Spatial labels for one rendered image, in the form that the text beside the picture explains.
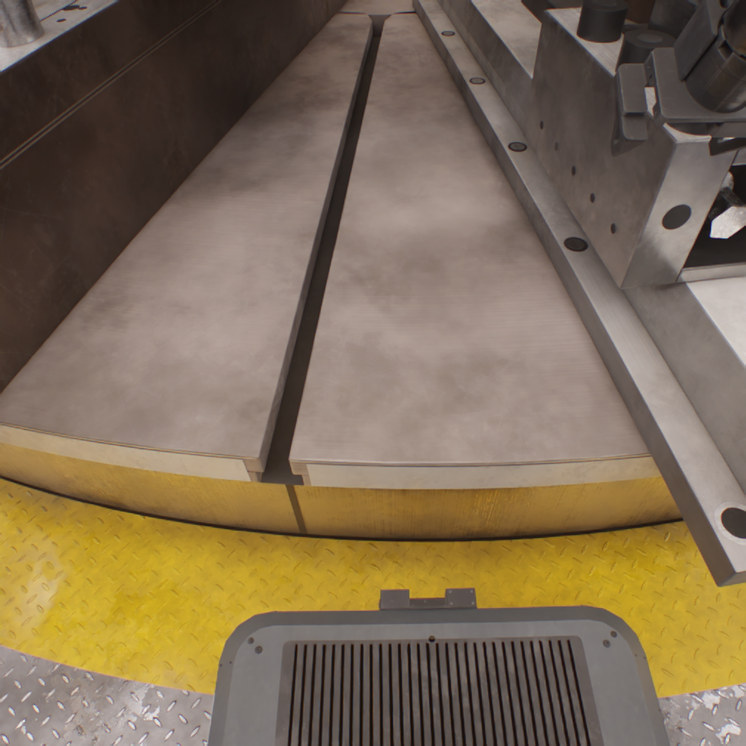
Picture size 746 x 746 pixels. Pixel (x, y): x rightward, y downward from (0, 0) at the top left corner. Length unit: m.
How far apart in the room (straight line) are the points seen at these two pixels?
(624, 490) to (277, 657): 0.60
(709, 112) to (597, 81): 0.36
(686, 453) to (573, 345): 0.25
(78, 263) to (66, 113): 0.25
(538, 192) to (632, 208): 0.42
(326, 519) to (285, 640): 0.31
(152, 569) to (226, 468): 0.34
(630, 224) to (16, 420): 0.92
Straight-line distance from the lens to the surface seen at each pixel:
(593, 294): 0.98
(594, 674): 0.77
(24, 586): 1.23
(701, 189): 0.78
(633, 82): 0.56
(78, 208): 1.13
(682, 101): 0.54
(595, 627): 0.79
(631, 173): 0.80
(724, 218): 0.84
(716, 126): 0.56
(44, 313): 1.09
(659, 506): 1.12
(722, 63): 0.52
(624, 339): 0.92
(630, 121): 0.55
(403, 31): 2.14
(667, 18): 0.98
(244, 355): 0.93
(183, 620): 1.08
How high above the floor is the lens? 0.98
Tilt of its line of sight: 50 degrees down
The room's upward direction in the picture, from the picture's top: 3 degrees counter-clockwise
